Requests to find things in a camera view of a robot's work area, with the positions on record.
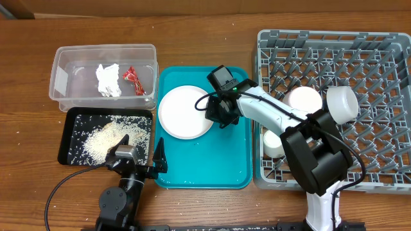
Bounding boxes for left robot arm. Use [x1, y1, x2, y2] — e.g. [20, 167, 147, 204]
[94, 135, 168, 230]

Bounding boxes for red snack wrapper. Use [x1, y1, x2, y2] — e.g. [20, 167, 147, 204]
[122, 66, 146, 96]

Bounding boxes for white cup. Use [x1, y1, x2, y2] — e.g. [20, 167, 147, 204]
[263, 130, 285, 158]

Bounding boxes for black waste tray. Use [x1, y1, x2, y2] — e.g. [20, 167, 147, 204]
[57, 107, 153, 166]

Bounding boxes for large pink plate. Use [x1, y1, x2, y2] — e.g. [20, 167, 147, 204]
[157, 85, 213, 140]

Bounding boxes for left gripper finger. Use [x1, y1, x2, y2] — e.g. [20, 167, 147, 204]
[107, 134, 129, 156]
[152, 137, 168, 173]

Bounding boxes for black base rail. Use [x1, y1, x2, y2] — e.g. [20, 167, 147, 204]
[80, 221, 367, 231]

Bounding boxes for teal serving tray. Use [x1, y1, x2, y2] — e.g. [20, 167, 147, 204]
[155, 66, 252, 189]

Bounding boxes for grey dishwasher rack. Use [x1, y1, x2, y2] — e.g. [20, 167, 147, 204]
[252, 30, 410, 194]

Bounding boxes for white napkin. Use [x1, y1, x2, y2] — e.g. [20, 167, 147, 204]
[96, 64, 121, 97]

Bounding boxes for grey metal bowl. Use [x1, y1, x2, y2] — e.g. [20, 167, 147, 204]
[326, 86, 359, 124]

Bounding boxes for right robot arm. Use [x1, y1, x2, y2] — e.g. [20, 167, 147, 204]
[204, 65, 358, 230]

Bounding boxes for rice and food leftovers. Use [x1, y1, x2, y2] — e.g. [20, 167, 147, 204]
[67, 114, 152, 166]

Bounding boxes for clear plastic bin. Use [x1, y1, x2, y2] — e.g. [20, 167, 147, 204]
[49, 44, 159, 112]

